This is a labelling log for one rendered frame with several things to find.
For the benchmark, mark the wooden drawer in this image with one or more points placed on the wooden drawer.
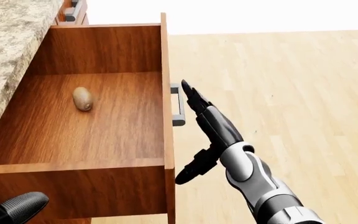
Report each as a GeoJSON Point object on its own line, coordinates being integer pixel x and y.
{"type": "Point", "coordinates": [73, 14]}
{"type": "Point", "coordinates": [104, 112]}

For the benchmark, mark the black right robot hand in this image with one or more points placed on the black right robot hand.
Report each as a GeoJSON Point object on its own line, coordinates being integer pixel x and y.
{"type": "Point", "coordinates": [216, 126]}

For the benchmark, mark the brown kiwi fruit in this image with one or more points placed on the brown kiwi fruit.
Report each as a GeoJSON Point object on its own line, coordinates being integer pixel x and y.
{"type": "Point", "coordinates": [82, 98]}

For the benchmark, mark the closed wooden drawer front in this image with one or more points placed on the closed wooden drawer front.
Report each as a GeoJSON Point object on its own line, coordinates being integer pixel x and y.
{"type": "Point", "coordinates": [73, 14]}

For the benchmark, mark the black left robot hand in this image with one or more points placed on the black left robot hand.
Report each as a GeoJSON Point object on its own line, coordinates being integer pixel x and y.
{"type": "Point", "coordinates": [17, 207]}

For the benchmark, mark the speckled granite countertop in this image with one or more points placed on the speckled granite countertop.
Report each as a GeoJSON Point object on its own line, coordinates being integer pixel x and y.
{"type": "Point", "coordinates": [8, 53]}

